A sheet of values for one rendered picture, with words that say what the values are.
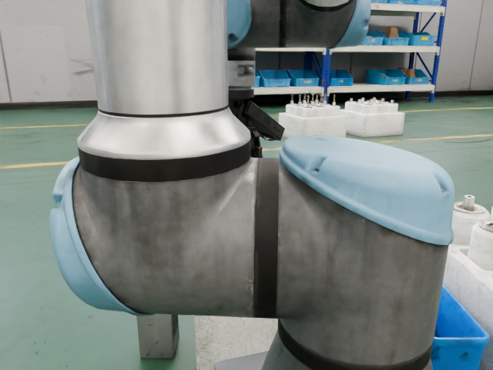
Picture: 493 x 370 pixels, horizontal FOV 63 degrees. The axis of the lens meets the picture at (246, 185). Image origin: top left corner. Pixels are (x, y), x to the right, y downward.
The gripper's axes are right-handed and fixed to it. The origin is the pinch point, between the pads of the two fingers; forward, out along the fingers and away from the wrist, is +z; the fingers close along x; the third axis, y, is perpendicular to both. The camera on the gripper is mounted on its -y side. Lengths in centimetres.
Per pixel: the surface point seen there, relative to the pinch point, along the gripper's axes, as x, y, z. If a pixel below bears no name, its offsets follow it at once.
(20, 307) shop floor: -52, 27, 34
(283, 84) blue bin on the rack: -309, -368, 5
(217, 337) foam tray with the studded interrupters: 2.8, 8.8, 22.3
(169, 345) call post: -10.8, 10.5, 31.0
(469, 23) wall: -210, -723, -83
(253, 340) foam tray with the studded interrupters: 7.3, 4.3, 22.9
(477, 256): 28, -41, 15
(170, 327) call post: -10.4, 10.1, 26.6
